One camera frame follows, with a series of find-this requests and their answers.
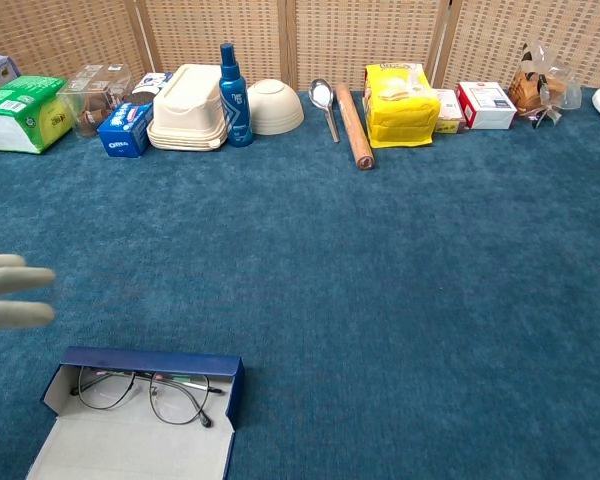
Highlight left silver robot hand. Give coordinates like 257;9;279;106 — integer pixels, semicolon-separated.
0;245;57;334

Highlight thin-framed eyeglasses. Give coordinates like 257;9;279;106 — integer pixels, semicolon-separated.
69;366;224;429

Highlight blue grey glasses case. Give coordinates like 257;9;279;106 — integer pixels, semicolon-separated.
25;346;245;480

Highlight green tissue pack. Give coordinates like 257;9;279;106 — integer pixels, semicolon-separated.
0;74;74;155

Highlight blue Oreo cookie box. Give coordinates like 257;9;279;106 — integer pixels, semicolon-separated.
96;72;174;159

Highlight clear plastic cookie box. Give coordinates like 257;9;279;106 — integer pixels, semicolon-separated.
57;63;133;139

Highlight beige lidded lunch box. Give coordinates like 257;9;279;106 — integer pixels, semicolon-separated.
146;63;230;152

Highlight blue spray bottle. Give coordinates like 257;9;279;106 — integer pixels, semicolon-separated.
218;42;255;148

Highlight beige upturned bowl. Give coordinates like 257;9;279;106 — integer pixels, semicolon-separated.
246;78;306;137

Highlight metal spoon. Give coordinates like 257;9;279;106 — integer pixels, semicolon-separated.
308;78;341;144

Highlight wooden rolling pin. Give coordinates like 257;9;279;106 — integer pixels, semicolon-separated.
334;82;376;171

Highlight blue carpet table cover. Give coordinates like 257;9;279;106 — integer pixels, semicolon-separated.
0;85;600;480

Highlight yellow biscuit pack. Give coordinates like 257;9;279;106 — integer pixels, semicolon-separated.
363;62;442;150

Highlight wicker folding screen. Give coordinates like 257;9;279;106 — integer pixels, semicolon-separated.
0;0;600;94

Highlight white red box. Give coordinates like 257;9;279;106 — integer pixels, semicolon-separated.
455;81;518;131

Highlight clear bag of pastries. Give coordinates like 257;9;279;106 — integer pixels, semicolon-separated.
508;40;583;129

